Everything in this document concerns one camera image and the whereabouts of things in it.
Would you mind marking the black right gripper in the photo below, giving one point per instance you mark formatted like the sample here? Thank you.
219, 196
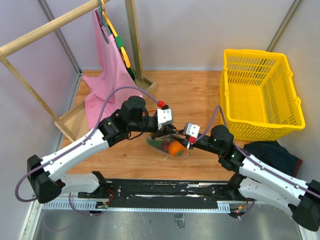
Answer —
188, 143

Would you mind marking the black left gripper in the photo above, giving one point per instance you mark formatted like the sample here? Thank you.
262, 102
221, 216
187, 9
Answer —
163, 131

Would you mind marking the red cherry tomato sprig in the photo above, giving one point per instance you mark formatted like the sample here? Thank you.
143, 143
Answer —
165, 145

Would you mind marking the clear zip bag orange zipper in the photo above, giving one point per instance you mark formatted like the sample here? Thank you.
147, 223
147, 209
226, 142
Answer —
160, 151

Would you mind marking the orange persimmon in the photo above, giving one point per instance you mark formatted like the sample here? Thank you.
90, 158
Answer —
175, 149

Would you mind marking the green yellow mango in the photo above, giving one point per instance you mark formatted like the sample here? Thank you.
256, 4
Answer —
158, 144

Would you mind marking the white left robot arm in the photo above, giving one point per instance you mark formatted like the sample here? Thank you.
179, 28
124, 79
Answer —
49, 178

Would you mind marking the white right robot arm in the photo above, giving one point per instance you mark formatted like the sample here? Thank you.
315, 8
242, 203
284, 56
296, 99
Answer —
257, 180

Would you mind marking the dark navy cloth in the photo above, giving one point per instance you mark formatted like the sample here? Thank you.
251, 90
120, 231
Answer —
275, 155

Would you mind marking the yellow plastic basket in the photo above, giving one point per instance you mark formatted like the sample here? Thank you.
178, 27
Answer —
258, 96

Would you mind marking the pink t-shirt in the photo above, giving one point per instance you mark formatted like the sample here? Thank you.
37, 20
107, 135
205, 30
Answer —
114, 74

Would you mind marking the yellow hanger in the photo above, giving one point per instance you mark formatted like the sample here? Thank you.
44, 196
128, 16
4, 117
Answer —
111, 27

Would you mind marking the wooden clothes rack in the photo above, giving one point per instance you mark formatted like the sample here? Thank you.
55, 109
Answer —
54, 25

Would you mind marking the green hanger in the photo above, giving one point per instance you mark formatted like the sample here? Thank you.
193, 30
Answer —
124, 56

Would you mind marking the grey hanger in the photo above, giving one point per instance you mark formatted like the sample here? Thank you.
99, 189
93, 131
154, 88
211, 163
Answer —
99, 12

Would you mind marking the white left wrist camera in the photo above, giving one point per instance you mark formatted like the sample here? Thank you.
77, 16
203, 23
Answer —
164, 116

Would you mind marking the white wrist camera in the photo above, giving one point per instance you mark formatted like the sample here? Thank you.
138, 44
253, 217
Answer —
164, 116
191, 129

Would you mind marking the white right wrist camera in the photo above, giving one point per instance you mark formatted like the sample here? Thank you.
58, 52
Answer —
191, 129

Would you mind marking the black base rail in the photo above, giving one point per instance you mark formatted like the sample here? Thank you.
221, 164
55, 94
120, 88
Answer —
165, 195

